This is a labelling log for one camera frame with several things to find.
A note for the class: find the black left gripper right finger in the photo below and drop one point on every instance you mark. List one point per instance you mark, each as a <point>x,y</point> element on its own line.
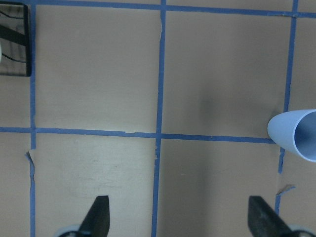
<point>264,222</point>

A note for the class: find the light blue plastic cup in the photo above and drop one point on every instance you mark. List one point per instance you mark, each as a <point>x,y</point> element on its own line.
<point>295,131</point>

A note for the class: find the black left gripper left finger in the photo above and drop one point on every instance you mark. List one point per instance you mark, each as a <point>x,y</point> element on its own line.
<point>97,221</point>

